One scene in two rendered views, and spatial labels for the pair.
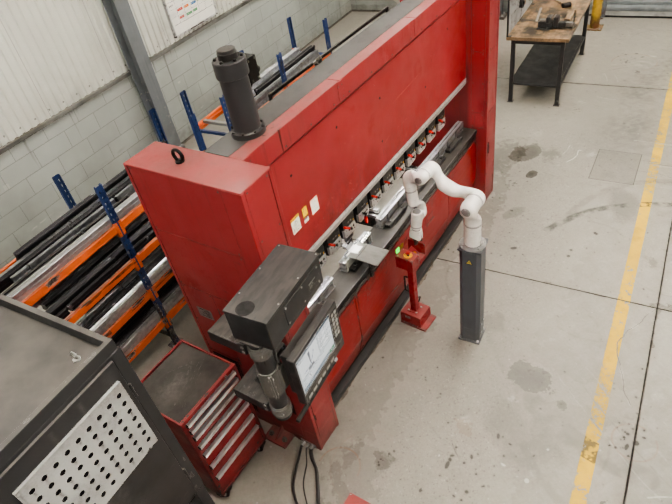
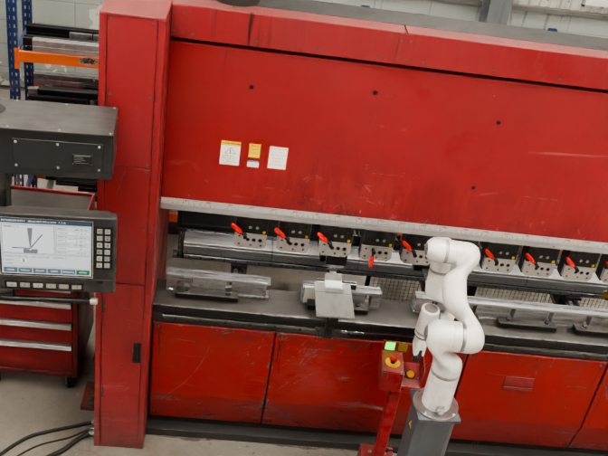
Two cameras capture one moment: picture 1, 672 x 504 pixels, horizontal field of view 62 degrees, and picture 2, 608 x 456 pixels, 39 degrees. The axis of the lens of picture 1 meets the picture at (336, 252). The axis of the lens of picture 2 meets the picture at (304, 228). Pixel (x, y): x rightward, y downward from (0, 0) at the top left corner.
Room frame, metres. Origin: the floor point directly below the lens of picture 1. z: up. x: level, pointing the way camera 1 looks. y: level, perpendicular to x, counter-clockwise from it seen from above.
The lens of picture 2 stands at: (0.67, -2.36, 3.38)
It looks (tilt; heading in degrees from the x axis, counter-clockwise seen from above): 32 degrees down; 44
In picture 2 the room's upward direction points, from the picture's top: 9 degrees clockwise
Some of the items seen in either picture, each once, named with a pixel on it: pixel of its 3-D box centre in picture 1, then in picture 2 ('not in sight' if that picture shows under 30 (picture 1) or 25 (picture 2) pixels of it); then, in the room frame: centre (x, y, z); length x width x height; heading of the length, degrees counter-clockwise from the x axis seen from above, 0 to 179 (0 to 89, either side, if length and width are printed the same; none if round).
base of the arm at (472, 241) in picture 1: (472, 233); (440, 388); (3.04, -0.99, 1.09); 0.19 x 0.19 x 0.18
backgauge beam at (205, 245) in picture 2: not in sight; (401, 264); (3.76, -0.14, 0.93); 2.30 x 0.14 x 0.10; 141
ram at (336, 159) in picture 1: (382, 119); (499, 162); (3.76, -0.53, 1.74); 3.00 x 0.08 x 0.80; 141
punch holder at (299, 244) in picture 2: (329, 240); (293, 232); (3.08, 0.03, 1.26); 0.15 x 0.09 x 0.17; 141
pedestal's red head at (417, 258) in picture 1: (410, 254); (401, 366); (3.34, -0.58, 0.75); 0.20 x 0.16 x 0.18; 136
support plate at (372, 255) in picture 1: (367, 253); (333, 299); (3.16, -0.23, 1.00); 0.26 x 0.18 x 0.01; 51
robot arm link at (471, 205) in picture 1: (471, 212); (443, 347); (3.02, -0.96, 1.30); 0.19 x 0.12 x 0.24; 138
